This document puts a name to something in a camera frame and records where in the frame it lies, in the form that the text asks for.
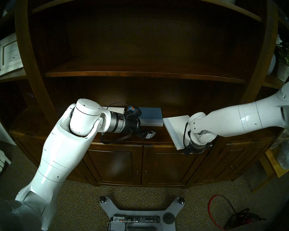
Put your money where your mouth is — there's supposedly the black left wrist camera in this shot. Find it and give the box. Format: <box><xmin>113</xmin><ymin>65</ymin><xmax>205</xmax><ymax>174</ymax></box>
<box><xmin>126</xmin><ymin>105</ymin><xmax>141</xmax><ymax>118</ymax></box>

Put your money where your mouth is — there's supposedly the blue book with grey spine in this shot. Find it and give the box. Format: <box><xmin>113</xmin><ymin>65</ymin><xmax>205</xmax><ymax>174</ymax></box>
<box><xmin>138</xmin><ymin>108</ymin><xmax>164</xmax><ymax>127</ymax></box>

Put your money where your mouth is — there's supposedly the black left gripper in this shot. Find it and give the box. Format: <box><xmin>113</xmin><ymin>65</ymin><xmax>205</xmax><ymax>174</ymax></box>
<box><xmin>125</xmin><ymin>116</ymin><xmax>157</xmax><ymax>140</ymax></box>

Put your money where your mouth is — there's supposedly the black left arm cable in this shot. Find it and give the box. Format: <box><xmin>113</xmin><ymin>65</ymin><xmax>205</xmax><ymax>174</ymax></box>
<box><xmin>100</xmin><ymin>103</ymin><xmax>135</xmax><ymax>145</ymax></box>

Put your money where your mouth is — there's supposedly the green plant in white pot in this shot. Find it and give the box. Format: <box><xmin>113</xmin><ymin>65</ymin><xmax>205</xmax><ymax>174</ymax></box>
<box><xmin>276</xmin><ymin>42</ymin><xmax>289</xmax><ymax>82</ymax></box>

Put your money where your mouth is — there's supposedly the yellow wooden table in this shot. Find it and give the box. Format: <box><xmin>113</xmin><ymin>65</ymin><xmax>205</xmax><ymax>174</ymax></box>
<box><xmin>250</xmin><ymin>149</ymin><xmax>289</xmax><ymax>194</ymax></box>

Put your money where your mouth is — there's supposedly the grey robot mobile base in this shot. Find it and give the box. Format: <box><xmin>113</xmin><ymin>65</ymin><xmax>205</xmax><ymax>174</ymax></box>
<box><xmin>99</xmin><ymin>196</ymin><xmax>185</xmax><ymax>231</ymax></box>

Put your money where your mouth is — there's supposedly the grey electronics box with ports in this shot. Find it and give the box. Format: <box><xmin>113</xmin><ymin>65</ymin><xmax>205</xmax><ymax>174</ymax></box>
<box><xmin>108</xmin><ymin>214</ymin><xmax>163</xmax><ymax>230</ymax></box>

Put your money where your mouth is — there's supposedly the round white vase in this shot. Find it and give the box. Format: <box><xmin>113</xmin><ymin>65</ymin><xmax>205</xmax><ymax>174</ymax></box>
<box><xmin>266</xmin><ymin>53</ymin><xmax>277</xmax><ymax>76</ymax></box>

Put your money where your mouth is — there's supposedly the white framed certificate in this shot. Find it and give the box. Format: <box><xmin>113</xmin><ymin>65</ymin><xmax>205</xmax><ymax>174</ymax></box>
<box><xmin>0</xmin><ymin>32</ymin><xmax>24</xmax><ymax>77</ymax></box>

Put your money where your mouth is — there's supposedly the large white book grey spine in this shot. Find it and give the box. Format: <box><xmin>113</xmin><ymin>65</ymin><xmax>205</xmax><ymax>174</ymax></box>
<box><xmin>163</xmin><ymin>115</ymin><xmax>190</xmax><ymax>150</ymax></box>

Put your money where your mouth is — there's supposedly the dark wooden bookshelf cabinet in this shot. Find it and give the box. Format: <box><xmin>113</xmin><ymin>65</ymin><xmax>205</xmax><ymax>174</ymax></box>
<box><xmin>0</xmin><ymin>0</ymin><xmax>289</xmax><ymax>188</ymax></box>

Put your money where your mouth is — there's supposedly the clear glass jar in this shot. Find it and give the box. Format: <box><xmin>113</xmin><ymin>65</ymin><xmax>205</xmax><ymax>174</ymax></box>
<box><xmin>271</xmin><ymin>130</ymin><xmax>289</xmax><ymax>149</ymax></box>

